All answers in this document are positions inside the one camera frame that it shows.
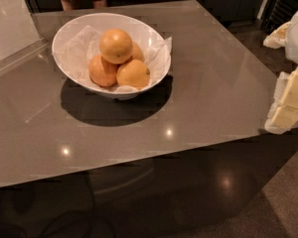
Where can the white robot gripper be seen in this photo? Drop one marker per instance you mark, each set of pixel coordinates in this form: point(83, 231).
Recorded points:
point(283, 112)

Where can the back hidden orange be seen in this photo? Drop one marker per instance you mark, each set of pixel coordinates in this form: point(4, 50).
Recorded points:
point(137, 53)

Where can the white ceramic bowl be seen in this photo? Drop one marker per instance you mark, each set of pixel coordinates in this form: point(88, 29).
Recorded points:
point(140, 27)

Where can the dark slatted appliance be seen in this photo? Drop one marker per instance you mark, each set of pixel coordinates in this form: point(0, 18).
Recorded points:
point(273, 13)

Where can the white paper napkin liner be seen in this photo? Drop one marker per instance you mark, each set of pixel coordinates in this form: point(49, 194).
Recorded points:
point(76, 52)

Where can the clear acrylic sign stand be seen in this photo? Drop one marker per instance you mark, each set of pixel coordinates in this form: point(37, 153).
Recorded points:
point(18, 33)

